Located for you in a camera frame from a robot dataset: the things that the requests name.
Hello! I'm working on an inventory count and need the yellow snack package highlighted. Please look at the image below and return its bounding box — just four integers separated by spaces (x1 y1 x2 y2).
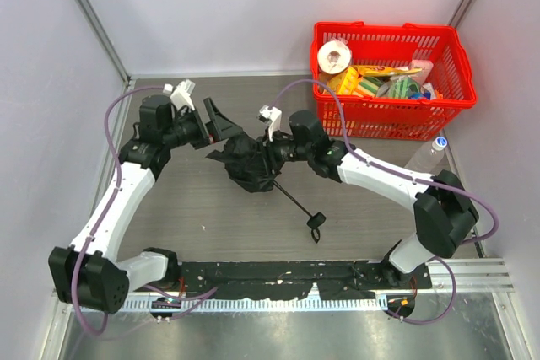
352 65 422 78

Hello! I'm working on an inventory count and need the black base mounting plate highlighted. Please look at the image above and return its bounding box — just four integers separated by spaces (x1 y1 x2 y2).
179 259 434 302

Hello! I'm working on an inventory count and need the black folding umbrella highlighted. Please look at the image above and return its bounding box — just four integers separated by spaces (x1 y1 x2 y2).
207 132 326 243

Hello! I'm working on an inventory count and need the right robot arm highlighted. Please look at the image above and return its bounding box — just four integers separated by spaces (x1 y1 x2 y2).
259 106 479 287

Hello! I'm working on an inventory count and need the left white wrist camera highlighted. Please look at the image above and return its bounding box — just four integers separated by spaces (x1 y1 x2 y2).
163 79 196 111

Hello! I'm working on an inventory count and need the purple cable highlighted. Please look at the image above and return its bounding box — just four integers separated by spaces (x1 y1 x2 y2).
272 78 501 325
69 84 219 336

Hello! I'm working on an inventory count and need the red plastic shopping basket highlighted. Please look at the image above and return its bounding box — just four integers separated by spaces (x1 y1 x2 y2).
310 22 477 141

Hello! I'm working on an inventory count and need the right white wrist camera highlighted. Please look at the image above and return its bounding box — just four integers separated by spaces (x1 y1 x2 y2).
258 105 282 142

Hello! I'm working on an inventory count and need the clear plastic water bottle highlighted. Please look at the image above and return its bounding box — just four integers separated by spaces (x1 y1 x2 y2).
405 137 448 173

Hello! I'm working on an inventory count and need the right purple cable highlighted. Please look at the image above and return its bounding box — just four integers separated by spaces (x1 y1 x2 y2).
272 78 501 325

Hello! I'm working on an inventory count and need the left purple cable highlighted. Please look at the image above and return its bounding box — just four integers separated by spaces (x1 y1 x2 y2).
69 84 219 336

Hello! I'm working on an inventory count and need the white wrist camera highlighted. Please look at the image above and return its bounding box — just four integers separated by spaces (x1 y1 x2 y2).
163 79 196 111
258 105 282 142

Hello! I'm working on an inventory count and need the aluminium frame rail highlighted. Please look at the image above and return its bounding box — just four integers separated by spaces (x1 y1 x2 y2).
41 258 527 359

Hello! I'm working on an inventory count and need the green striped package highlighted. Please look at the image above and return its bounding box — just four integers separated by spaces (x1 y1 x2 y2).
387 75 422 99

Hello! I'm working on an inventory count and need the white box in basket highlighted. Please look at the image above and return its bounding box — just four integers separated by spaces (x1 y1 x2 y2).
408 60 434 84

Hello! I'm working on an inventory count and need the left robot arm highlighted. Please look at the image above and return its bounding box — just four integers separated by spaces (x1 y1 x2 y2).
48 95 242 314

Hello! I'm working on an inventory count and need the yellow green sponge pack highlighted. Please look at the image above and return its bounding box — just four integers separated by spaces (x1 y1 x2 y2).
327 67 383 97

